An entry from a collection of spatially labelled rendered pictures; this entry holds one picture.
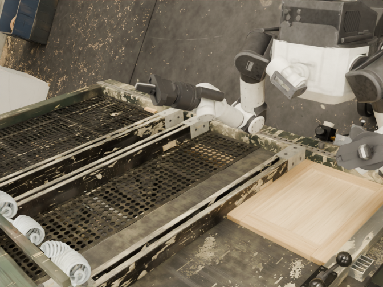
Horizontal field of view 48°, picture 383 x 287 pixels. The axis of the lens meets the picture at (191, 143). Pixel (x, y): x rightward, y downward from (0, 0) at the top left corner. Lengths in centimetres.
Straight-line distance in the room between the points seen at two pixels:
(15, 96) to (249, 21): 276
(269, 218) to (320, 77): 48
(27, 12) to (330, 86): 435
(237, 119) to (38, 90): 371
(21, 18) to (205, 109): 403
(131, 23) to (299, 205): 305
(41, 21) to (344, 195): 437
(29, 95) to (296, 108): 312
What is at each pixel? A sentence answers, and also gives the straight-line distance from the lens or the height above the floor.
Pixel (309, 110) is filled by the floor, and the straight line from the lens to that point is 282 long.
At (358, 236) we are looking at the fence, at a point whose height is 120.
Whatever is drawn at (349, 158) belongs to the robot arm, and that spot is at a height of 158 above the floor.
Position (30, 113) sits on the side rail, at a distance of 255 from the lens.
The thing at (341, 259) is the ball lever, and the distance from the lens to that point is 111.
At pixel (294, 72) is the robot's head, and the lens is 126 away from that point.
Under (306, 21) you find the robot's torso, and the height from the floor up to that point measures 140.
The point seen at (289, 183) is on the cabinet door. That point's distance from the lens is 162.
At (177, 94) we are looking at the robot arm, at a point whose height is 152.
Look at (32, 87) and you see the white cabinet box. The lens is 503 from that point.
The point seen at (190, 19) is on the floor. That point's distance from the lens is 367.
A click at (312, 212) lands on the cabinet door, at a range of 148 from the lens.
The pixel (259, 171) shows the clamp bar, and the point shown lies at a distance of 160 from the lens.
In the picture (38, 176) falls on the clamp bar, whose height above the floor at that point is 159.
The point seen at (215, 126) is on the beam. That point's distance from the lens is 205.
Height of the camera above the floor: 249
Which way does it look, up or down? 49 degrees down
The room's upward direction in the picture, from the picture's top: 78 degrees counter-clockwise
